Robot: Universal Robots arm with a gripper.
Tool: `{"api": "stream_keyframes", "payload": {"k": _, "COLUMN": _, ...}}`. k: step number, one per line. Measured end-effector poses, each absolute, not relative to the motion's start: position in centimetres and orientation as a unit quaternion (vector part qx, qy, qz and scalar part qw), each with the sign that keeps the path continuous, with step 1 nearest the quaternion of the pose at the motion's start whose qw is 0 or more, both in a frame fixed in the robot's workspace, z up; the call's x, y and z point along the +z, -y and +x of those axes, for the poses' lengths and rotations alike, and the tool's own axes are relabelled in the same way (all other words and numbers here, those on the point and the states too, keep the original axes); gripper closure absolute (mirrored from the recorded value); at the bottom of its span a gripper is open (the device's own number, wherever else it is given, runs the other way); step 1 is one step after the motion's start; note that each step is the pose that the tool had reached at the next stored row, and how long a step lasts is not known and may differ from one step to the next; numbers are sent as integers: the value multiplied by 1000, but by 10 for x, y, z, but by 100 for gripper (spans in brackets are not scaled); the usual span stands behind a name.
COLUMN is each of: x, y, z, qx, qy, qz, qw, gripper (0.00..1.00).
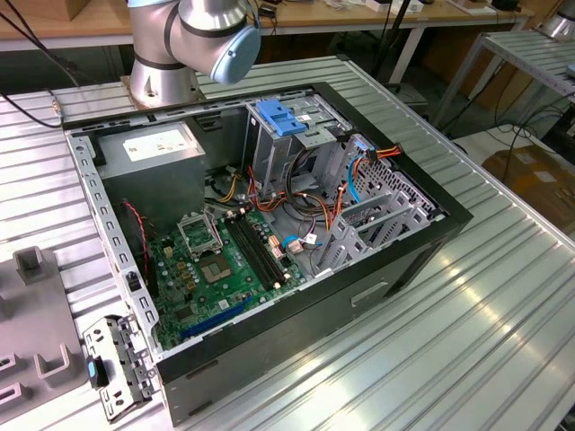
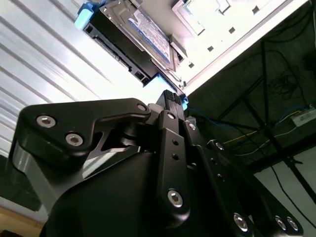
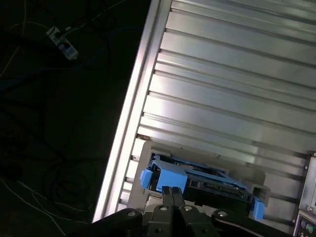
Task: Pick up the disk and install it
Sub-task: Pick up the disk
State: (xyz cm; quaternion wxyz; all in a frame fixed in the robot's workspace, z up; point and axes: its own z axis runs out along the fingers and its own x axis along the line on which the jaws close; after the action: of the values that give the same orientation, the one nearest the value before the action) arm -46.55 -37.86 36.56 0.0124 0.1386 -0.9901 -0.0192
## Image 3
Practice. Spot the grey parts rack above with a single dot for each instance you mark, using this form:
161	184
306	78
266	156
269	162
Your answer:
251	174

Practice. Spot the white power strip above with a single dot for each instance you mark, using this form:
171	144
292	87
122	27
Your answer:
65	47

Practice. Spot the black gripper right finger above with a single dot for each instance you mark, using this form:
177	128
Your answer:
190	222

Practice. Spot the hard disk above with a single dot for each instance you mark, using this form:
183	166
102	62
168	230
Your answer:
172	177

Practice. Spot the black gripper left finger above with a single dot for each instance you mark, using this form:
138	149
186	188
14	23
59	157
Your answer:
160	222

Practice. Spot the black open PC case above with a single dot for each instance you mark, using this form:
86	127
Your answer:
309	187

